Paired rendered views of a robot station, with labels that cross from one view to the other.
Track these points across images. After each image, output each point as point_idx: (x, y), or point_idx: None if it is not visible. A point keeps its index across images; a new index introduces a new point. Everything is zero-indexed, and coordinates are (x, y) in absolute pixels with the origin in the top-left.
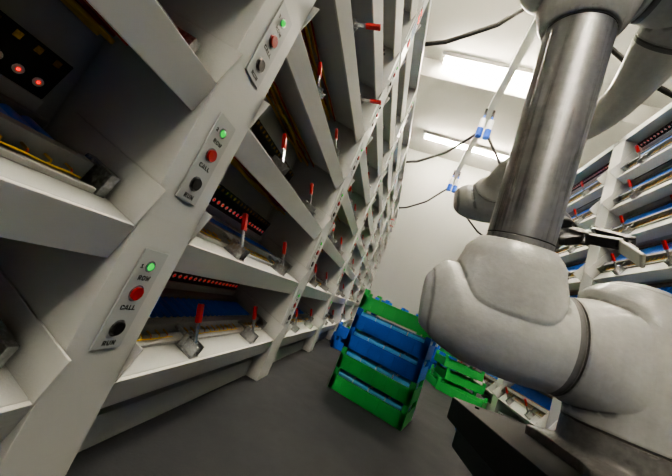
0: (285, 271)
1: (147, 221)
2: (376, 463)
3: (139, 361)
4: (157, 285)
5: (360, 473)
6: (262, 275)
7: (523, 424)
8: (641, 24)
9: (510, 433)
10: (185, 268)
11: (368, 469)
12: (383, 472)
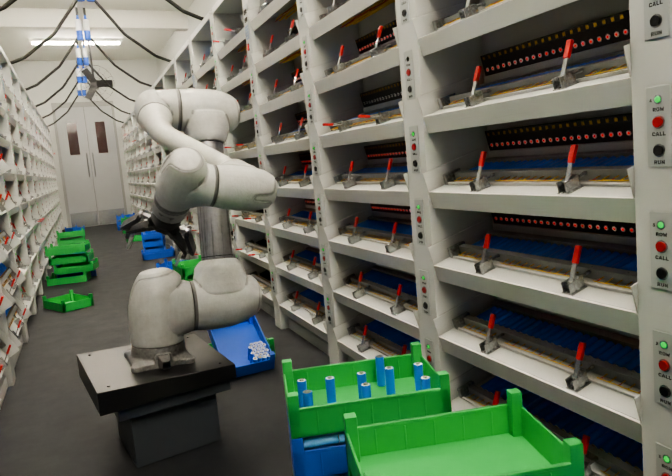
0: (394, 310)
1: (323, 284)
2: (286, 460)
3: (349, 341)
4: (332, 306)
5: (288, 443)
6: (370, 310)
7: (188, 372)
8: (176, 126)
9: (206, 353)
10: (339, 301)
11: (286, 450)
12: (277, 457)
